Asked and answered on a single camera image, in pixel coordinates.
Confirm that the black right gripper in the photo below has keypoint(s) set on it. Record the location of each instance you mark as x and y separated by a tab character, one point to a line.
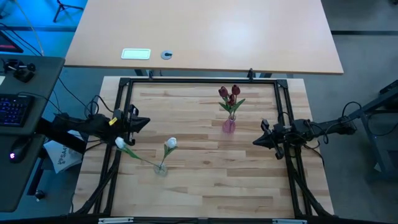
281	137

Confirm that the white printed paper sheet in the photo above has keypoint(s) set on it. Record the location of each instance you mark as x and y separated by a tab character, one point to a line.
62	155

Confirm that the black tripod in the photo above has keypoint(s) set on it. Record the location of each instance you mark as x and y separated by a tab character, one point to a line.
61	3

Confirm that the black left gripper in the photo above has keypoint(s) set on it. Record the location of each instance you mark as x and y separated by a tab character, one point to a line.
130	137

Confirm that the black camera clamp mount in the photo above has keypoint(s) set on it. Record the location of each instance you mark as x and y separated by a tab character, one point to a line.
21	73

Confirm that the dark metal stand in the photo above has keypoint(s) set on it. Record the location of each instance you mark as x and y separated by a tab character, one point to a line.
382	99

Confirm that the red artificial tulip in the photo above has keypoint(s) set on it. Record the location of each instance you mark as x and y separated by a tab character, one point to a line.
236	89
223	91
231	99

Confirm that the small black knob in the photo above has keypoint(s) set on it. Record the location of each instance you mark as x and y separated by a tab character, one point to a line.
39	195

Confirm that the white rectangular cover plate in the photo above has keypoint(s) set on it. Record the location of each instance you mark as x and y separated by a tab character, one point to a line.
136	53

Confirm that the clear glass vase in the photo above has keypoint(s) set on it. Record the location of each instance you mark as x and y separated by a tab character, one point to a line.
160	170

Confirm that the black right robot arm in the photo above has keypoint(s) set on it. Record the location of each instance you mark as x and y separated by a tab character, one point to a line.
329	127

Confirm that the large beige table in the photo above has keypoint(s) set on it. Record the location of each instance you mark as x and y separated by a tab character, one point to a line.
217	31

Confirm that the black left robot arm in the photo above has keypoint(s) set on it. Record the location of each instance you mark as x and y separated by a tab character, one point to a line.
93	124

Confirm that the black backlit keyboard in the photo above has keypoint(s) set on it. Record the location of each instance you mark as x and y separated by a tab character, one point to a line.
14	110

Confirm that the black frame clamp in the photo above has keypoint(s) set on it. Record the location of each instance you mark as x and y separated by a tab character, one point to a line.
250	73
151	74

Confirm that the black aluminium frame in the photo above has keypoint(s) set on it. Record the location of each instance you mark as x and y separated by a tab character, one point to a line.
186	80

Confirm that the black computer mouse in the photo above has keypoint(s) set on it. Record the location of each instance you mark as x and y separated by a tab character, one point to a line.
20	149

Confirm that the silver frame bracket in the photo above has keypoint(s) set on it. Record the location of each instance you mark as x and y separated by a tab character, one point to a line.
115	220
289	221

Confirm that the white artificial tulip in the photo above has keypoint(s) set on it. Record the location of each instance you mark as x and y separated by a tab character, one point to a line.
120	142
171	142

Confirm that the black monitor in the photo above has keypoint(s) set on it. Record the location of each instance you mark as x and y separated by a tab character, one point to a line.
7	43

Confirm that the dark grey desk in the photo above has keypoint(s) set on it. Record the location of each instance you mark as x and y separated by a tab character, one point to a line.
18	186

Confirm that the pink glass vase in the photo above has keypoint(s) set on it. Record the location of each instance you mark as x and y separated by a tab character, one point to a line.
229	127

